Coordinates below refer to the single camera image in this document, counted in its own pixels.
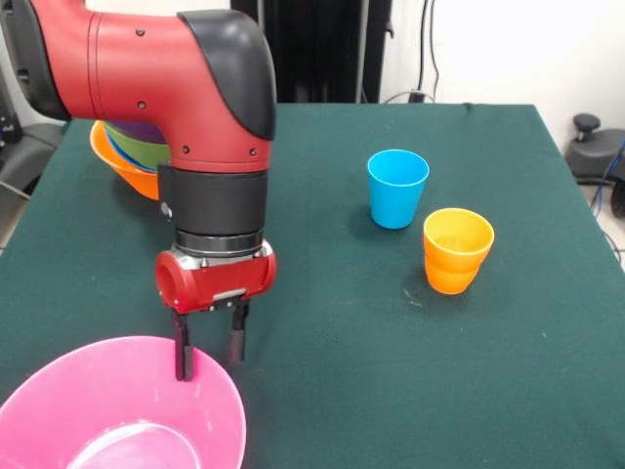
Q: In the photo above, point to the pink bowl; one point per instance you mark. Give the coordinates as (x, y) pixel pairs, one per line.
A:
(97, 391)

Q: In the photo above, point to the dark green table cloth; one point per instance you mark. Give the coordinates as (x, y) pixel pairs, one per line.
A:
(488, 366)

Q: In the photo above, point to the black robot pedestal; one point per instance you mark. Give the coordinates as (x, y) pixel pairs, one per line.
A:
(322, 49)

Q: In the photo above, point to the black office chair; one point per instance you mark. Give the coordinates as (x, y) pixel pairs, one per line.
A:
(29, 146)

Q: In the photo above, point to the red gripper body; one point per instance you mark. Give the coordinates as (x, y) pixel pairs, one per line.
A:
(215, 283)

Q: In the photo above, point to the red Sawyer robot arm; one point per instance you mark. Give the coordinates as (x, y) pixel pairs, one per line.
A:
(146, 83)

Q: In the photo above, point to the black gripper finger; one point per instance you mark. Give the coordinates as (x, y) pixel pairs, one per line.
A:
(237, 337)
(184, 352)

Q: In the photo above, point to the orange cup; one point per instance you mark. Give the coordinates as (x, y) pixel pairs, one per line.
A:
(451, 283)
(456, 239)

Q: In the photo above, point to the blue cup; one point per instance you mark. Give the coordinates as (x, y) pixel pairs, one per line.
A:
(398, 195)

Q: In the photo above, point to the orange bowl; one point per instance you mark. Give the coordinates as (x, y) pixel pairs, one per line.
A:
(112, 156)

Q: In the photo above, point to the green bowl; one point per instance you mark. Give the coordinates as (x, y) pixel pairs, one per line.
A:
(137, 146)

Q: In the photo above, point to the purple bowl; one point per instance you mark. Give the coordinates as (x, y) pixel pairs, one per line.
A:
(144, 131)

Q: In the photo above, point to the black chair base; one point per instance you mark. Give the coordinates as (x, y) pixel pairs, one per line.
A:
(593, 151)

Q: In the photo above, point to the large blue bowl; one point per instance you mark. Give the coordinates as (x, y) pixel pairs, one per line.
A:
(129, 158)

